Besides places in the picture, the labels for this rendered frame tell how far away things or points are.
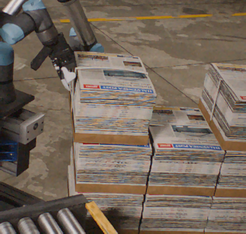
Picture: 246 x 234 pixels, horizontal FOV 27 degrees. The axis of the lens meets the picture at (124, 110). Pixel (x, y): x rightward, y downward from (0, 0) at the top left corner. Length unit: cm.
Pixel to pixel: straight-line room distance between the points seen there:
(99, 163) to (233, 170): 55
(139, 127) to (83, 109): 23
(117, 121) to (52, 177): 133
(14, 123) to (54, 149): 129
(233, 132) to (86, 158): 58
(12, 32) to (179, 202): 97
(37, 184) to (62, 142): 52
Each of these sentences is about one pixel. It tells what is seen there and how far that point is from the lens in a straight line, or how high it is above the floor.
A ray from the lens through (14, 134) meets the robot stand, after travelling 223.
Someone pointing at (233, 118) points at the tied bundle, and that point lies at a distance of 204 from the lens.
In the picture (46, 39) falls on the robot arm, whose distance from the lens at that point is 194.
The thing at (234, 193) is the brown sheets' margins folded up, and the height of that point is 63.
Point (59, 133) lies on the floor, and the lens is 367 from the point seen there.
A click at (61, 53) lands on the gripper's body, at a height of 113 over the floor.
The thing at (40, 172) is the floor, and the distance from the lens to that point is 325.
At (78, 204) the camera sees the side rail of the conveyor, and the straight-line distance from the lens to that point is 172.
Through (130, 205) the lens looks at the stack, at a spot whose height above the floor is 55.
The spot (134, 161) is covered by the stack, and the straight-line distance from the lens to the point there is 203.
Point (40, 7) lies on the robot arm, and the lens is 191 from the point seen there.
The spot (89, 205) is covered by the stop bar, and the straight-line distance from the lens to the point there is 169.
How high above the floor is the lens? 185
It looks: 27 degrees down
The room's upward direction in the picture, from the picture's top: 9 degrees clockwise
